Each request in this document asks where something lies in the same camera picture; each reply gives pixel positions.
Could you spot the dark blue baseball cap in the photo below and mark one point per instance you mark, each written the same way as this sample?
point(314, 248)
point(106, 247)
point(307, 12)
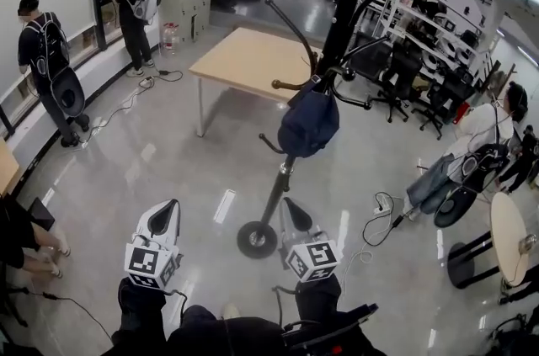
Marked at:
point(307, 118)

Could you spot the person's right forearm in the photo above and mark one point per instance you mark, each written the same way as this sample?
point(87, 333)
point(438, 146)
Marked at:
point(316, 299)

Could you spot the shelving with equipment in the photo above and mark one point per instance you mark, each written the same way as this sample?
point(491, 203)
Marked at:
point(425, 21)

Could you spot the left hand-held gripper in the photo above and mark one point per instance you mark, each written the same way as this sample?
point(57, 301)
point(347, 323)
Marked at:
point(147, 261)

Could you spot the black chest harness device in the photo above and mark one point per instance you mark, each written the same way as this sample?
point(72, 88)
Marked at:
point(337, 320)

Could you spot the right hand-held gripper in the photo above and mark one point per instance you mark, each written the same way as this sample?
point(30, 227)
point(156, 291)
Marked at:
point(313, 257)

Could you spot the round wooden table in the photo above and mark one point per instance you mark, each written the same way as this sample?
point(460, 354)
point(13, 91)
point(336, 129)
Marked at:
point(509, 236)

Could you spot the light wooden rectangular table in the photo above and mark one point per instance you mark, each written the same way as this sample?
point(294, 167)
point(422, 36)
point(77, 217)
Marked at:
point(252, 60)

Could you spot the red canister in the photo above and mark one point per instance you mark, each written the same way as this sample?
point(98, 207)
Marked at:
point(462, 113)

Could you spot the white round backpack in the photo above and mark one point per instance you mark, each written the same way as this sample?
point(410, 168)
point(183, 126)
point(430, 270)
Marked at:
point(149, 1)

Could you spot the person's white shoe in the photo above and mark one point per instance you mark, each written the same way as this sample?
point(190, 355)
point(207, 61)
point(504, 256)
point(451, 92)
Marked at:
point(230, 311)

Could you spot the brown wooden coat rack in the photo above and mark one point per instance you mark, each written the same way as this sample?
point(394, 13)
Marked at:
point(501, 78)

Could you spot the white power strip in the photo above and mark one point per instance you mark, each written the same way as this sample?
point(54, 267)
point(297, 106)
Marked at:
point(381, 204)
point(147, 82)

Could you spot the person's left forearm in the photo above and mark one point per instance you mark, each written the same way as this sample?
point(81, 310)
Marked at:
point(139, 316)

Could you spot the black flat case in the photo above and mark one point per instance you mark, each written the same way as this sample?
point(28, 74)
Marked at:
point(42, 215)

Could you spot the black mesh office chair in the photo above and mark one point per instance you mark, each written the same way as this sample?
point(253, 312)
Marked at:
point(370, 55)

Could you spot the black wheeled chair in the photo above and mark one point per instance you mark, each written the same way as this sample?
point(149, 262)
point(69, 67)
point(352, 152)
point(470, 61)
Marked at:
point(518, 337)

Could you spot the person's torso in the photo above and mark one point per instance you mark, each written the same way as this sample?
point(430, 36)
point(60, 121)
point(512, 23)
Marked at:
point(219, 337)

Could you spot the light wooden desk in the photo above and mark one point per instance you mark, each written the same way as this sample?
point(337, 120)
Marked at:
point(6, 165)

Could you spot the large clear water bottle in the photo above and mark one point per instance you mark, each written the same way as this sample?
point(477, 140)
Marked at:
point(170, 38)

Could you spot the black backpack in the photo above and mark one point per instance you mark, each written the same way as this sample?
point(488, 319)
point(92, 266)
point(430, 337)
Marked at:
point(50, 47)
point(484, 165)

